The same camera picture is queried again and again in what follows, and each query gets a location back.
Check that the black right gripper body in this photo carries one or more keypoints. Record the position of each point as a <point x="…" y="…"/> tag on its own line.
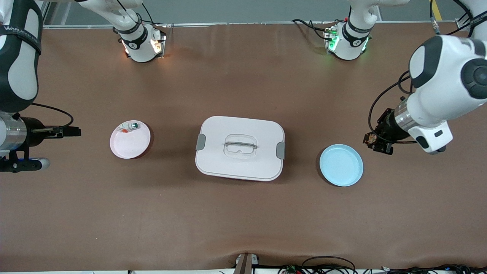
<point x="33" y="131"/>

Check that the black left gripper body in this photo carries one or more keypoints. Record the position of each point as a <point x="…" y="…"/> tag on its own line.
<point x="387" y="127"/>

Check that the orange and black push-button switch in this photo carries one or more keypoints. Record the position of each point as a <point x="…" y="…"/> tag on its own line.
<point x="368" y="138"/>

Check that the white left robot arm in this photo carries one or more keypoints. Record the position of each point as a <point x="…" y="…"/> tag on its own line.
<point x="445" y="91"/>

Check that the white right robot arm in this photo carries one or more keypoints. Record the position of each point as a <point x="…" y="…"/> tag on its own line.
<point x="139" y="47"/>

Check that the white lidded storage box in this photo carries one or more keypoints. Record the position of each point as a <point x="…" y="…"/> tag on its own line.
<point x="228" y="167"/>

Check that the light blue round plate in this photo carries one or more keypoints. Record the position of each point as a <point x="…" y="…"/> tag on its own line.
<point x="341" y="165"/>

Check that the pink round plate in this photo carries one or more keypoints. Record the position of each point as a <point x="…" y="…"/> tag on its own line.
<point x="129" y="146"/>

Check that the white switch with green button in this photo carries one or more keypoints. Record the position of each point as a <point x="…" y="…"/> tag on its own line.
<point x="134" y="125"/>

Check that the aluminium frame profile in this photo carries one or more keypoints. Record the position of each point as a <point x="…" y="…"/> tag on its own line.
<point x="462" y="23"/>

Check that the silver table edge rail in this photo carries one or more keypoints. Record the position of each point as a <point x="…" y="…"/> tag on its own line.
<point x="236" y="24"/>

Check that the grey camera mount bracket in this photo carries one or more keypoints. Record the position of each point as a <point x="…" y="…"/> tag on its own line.
<point x="243" y="264"/>

